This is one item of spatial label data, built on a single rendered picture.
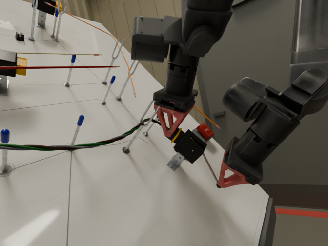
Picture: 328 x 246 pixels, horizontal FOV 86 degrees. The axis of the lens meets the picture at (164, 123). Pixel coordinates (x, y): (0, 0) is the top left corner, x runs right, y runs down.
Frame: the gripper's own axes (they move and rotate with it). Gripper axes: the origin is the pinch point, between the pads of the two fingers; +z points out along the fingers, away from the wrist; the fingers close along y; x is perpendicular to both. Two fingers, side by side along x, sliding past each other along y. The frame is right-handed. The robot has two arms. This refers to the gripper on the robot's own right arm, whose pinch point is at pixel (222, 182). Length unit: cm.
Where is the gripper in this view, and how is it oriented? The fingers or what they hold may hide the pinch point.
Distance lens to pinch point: 44.0
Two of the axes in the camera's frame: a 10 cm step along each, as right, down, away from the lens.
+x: 8.4, 5.1, -2.0
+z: -3.5, 7.8, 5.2
